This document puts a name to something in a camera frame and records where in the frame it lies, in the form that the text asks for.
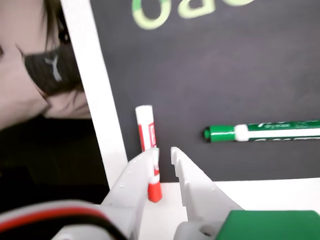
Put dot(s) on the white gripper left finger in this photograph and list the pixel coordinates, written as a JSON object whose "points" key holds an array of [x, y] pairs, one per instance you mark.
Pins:
{"points": [[130, 182]]}

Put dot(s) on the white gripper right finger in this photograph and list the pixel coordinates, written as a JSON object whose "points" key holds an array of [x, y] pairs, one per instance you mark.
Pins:
{"points": [[197, 192]]}

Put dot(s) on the red Expo marker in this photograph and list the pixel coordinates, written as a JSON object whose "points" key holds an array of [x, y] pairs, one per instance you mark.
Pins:
{"points": [[145, 125]]}

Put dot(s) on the green Expo marker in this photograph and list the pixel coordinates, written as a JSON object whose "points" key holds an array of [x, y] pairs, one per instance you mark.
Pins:
{"points": [[262, 131]]}

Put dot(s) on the dark grey WOWROBO mat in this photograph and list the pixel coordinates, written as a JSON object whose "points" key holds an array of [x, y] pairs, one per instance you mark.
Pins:
{"points": [[212, 75]]}

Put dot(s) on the person's foot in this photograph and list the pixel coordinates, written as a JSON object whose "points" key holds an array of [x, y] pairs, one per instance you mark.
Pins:
{"points": [[15, 82]]}

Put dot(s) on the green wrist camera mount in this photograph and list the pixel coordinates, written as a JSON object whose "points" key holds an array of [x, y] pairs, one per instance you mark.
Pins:
{"points": [[267, 226]]}

